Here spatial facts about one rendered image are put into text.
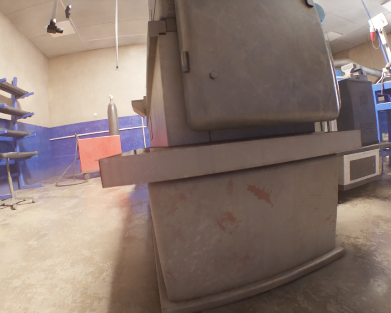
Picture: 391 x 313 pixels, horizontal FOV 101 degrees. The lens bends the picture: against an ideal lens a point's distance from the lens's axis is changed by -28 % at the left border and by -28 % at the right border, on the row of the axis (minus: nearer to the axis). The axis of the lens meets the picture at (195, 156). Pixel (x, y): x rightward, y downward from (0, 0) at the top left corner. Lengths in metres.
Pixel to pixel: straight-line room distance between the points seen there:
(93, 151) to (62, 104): 2.43
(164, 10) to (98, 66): 5.80
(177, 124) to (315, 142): 0.39
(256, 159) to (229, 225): 0.18
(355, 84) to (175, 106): 1.54
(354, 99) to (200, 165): 1.49
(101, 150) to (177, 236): 3.93
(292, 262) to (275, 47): 0.65
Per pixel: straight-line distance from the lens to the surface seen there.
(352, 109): 1.79
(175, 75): 0.59
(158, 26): 0.65
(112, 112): 4.64
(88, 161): 4.39
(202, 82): 0.49
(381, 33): 2.94
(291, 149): 0.61
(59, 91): 6.57
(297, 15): 0.73
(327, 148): 0.71
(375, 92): 2.37
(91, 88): 6.27
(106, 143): 4.44
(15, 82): 4.92
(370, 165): 1.82
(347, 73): 2.38
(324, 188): 0.76
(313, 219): 0.76
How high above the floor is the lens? 0.48
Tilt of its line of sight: 4 degrees down
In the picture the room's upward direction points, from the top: 6 degrees counter-clockwise
